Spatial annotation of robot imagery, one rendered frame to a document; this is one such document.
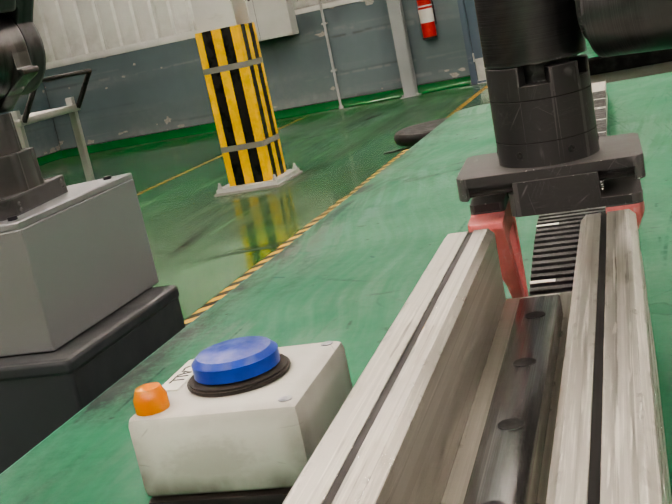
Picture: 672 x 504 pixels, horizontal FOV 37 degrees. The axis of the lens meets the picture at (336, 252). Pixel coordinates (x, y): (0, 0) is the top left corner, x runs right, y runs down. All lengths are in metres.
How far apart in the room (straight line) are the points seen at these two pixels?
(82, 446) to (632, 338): 0.36
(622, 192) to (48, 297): 0.47
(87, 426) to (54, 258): 0.24
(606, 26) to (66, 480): 0.37
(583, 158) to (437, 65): 11.22
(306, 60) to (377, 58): 0.87
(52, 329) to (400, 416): 0.55
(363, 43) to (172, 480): 11.56
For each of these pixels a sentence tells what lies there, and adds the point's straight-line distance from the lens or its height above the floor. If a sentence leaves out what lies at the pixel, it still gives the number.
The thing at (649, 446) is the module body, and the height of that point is 0.86.
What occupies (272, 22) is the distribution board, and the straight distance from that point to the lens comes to 12.01.
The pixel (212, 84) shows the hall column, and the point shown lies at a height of 0.75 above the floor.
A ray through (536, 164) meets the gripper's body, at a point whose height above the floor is 0.89.
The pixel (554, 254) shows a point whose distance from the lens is 0.69.
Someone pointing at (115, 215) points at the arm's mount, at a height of 0.86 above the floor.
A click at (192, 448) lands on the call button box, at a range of 0.44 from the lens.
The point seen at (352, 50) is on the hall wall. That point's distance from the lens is 12.01.
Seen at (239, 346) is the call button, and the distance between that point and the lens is 0.46.
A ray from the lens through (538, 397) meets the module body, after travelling 0.39.
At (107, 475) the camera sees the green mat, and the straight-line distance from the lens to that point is 0.56.
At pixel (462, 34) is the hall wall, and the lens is 11.71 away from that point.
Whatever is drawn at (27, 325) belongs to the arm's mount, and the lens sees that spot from 0.85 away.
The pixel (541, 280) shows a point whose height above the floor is 0.80.
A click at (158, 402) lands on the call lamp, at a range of 0.45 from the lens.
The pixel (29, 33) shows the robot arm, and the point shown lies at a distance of 0.90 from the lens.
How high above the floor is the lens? 0.99
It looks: 13 degrees down
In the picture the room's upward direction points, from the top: 12 degrees counter-clockwise
